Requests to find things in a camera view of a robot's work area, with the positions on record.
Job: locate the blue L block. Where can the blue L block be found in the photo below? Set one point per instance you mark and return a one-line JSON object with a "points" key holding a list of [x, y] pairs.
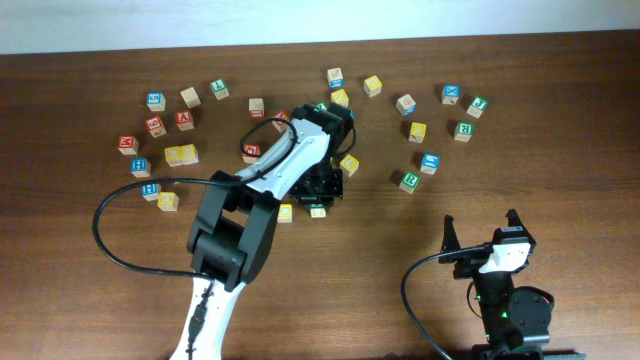
{"points": [[430, 163]]}

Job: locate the yellow block left pair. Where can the yellow block left pair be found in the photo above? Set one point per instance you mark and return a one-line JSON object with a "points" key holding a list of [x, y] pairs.
{"points": [[173, 156]]}

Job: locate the green V block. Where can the green V block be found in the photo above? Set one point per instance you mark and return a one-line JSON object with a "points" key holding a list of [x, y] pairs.
{"points": [[318, 212]]}

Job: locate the red A block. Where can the red A block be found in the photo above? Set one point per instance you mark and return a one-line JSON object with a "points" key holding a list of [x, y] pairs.
{"points": [[184, 120]]}

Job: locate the green r block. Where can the green r block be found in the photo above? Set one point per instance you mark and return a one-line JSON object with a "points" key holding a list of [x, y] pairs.
{"points": [[463, 131], [409, 182]]}

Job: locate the yellow C block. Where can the yellow C block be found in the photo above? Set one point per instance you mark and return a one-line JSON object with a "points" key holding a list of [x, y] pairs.
{"points": [[285, 213]]}

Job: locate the blue H block lower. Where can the blue H block lower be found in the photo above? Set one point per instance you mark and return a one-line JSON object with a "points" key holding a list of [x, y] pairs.
{"points": [[150, 192]]}

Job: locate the yellow block with umbrella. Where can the yellow block with umbrella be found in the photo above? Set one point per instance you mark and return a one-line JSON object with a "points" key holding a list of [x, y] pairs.
{"points": [[349, 165]]}

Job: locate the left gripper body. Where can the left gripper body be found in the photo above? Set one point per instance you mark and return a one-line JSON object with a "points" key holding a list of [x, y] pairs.
{"points": [[319, 192]]}

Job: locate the blue h block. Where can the blue h block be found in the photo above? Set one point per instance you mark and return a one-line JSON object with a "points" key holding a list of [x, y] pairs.
{"points": [[150, 192], [140, 168]]}

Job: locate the yellow block lower left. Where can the yellow block lower left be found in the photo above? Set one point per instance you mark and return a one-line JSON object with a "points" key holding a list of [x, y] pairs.
{"points": [[168, 201]]}

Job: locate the red side block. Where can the red side block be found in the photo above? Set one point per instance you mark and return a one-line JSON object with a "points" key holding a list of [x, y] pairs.
{"points": [[256, 107]]}

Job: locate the blue X block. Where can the blue X block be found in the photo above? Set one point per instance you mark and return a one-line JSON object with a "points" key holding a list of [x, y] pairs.
{"points": [[450, 94]]}

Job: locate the blue D block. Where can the blue D block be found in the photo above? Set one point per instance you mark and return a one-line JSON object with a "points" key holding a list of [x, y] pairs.
{"points": [[405, 105]]}

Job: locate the green J block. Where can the green J block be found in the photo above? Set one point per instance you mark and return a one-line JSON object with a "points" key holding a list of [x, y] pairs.
{"points": [[477, 106]]}

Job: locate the blue H block upper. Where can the blue H block upper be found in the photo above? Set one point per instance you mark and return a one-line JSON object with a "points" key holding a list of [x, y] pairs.
{"points": [[140, 168]]}

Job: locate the yellow block with pencil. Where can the yellow block with pencil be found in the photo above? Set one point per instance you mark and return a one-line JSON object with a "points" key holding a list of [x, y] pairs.
{"points": [[417, 132]]}

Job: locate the red block near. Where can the red block near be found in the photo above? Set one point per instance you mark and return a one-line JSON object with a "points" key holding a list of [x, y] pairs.
{"points": [[280, 119]]}

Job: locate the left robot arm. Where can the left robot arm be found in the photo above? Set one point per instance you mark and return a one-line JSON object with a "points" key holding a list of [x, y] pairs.
{"points": [[234, 227]]}

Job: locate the yellow block behind P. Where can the yellow block behind P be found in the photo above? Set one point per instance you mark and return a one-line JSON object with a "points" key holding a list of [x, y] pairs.
{"points": [[340, 97]]}

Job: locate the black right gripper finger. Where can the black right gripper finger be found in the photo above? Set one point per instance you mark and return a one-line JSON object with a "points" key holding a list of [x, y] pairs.
{"points": [[450, 242], [513, 218]]}

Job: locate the yellow block right pair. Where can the yellow block right pair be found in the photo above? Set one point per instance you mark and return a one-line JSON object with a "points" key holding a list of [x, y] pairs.
{"points": [[189, 154]]}

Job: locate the yellow top block far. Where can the yellow top block far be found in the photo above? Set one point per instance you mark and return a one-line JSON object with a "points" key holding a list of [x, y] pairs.
{"points": [[372, 86]]}

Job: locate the plain wooden block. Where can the plain wooden block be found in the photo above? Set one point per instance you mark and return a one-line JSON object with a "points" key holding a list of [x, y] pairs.
{"points": [[190, 97]]}

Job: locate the red O block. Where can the red O block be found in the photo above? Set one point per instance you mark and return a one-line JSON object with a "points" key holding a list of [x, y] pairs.
{"points": [[251, 153]]}

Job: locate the green L block far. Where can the green L block far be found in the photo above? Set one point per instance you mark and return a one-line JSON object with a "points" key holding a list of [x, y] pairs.
{"points": [[219, 89]]}

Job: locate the blue S block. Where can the blue S block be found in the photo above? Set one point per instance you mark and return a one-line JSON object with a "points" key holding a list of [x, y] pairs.
{"points": [[156, 101]]}

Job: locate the blue side block far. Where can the blue side block far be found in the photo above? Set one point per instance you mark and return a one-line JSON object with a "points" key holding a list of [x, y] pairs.
{"points": [[335, 78]]}

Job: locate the yellow block pair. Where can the yellow block pair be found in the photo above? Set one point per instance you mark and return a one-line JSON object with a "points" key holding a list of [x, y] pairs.
{"points": [[173, 156], [189, 154]]}

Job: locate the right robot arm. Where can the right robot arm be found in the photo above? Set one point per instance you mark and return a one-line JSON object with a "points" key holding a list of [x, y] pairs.
{"points": [[515, 319]]}

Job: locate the red M block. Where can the red M block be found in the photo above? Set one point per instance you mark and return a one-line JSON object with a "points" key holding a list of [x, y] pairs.
{"points": [[128, 145]]}

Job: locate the red 6 block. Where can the red 6 block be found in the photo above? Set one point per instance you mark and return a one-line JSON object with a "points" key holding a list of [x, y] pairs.
{"points": [[155, 126]]}

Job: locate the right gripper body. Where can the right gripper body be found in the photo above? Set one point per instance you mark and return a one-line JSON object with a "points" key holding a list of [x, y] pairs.
{"points": [[465, 267]]}

